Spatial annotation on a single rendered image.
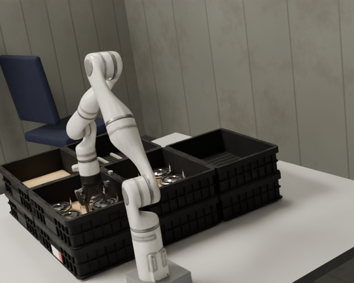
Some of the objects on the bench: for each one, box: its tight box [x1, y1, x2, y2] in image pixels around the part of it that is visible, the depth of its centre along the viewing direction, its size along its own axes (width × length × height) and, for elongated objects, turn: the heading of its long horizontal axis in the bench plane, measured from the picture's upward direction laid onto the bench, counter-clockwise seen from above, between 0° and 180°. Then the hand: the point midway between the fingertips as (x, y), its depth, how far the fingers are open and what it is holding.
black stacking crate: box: [4, 190, 42, 240], centre depth 273 cm, size 40×30×12 cm
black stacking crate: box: [159, 195, 221, 247], centre depth 253 cm, size 40×30×12 cm
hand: (96, 208), depth 238 cm, fingers open, 5 cm apart
